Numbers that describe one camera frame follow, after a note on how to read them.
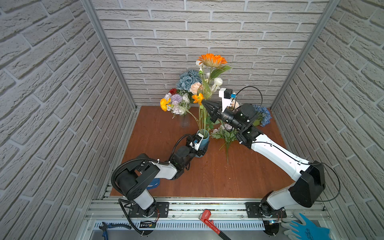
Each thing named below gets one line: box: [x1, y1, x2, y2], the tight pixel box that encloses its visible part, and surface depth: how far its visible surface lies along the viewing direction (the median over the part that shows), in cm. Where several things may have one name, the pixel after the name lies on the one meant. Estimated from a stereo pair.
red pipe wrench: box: [198, 209, 232, 240], surface depth 71 cm
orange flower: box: [198, 53, 232, 94], surface depth 50 cm
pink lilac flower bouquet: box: [164, 91, 191, 116], surface depth 85 cm
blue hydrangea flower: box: [253, 104, 272, 127], surface depth 108 cm
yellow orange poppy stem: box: [160, 93, 204, 131], surface depth 71 cm
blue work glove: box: [281, 211, 332, 240], surface depth 70 cm
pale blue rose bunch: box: [176, 69, 202, 92], surface depth 81 cm
